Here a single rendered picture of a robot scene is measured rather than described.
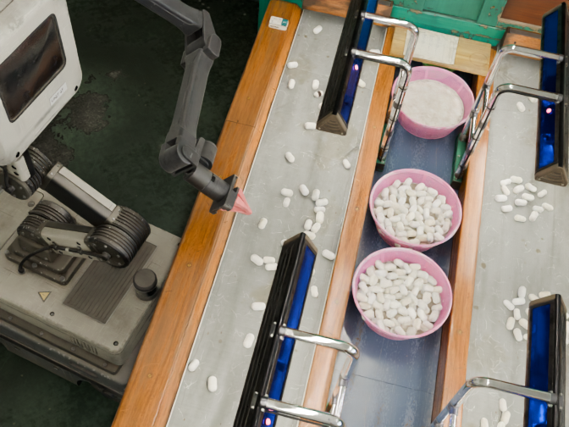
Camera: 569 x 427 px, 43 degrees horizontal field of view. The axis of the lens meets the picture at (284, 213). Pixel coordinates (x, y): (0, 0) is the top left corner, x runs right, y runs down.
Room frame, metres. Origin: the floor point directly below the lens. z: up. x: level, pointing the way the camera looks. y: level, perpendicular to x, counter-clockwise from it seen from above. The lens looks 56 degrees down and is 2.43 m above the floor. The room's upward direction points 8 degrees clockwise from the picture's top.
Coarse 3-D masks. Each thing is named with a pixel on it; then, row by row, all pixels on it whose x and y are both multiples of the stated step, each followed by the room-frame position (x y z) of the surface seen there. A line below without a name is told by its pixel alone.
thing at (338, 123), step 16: (352, 0) 1.66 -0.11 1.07; (368, 0) 1.64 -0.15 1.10; (352, 16) 1.58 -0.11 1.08; (352, 32) 1.49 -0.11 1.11; (368, 32) 1.55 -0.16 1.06; (336, 64) 1.39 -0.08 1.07; (352, 64) 1.38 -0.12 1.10; (336, 80) 1.31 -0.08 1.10; (352, 80) 1.34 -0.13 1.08; (336, 96) 1.25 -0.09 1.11; (352, 96) 1.30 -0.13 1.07; (320, 112) 1.23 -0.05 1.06; (336, 112) 1.19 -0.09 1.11; (320, 128) 1.19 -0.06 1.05; (336, 128) 1.18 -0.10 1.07
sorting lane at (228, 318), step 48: (336, 48) 1.81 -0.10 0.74; (288, 96) 1.57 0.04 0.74; (288, 144) 1.37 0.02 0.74; (336, 144) 1.40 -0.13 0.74; (336, 192) 1.22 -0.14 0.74; (240, 240) 1.01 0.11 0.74; (336, 240) 1.06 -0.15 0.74; (240, 288) 0.87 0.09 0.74; (240, 336) 0.73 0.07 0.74; (192, 384) 0.59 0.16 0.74; (240, 384) 0.61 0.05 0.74; (288, 384) 0.63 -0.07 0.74
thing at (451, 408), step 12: (468, 384) 0.55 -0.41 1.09; (480, 384) 0.54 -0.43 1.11; (492, 384) 0.54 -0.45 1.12; (504, 384) 0.55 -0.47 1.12; (516, 384) 0.55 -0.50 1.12; (456, 396) 0.55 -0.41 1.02; (528, 396) 0.53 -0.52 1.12; (540, 396) 0.53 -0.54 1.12; (552, 396) 0.53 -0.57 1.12; (444, 408) 0.55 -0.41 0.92; (456, 408) 0.54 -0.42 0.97; (444, 420) 0.54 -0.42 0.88
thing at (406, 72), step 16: (368, 16) 1.55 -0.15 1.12; (384, 16) 1.55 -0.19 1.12; (416, 32) 1.53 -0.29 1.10; (352, 48) 1.41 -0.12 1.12; (400, 64) 1.39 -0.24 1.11; (400, 80) 1.48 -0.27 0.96; (400, 96) 1.38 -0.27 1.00; (384, 128) 1.51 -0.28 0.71; (384, 144) 1.38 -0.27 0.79; (384, 160) 1.38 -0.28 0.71
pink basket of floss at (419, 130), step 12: (420, 72) 1.75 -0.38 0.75; (432, 72) 1.75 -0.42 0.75; (444, 72) 1.75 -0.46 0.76; (456, 84) 1.72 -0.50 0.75; (468, 96) 1.66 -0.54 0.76; (468, 108) 1.62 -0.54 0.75; (408, 120) 1.53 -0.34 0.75; (420, 132) 1.52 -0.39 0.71; (432, 132) 1.51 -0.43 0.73; (444, 132) 1.52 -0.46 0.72
